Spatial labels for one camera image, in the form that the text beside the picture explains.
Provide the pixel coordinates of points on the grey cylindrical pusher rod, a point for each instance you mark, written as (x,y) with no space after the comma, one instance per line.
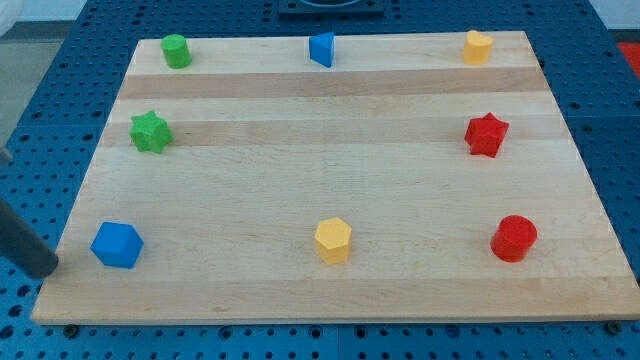
(23,247)

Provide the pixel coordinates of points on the blue cube block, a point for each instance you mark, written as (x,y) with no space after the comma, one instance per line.
(117,245)

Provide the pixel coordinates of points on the green star block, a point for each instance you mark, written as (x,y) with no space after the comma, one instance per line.
(149,132)

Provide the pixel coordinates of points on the red star block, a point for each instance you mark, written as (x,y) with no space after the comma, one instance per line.
(486,134)

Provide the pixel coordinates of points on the green cylinder block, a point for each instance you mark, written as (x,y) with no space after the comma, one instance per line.
(175,50)

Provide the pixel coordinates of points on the yellow hexagon block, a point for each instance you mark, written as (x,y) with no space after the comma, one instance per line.
(332,240)

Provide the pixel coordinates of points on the blue triangle block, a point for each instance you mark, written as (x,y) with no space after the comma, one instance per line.
(321,48)

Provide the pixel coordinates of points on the wooden board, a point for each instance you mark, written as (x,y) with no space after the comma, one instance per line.
(267,143)

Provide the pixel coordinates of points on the red cylinder block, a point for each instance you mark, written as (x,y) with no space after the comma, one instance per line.
(514,237)

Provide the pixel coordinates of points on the yellow heart block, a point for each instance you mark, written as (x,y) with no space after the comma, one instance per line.
(477,47)

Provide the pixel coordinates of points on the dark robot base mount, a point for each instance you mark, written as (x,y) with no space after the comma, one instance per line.
(330,7)

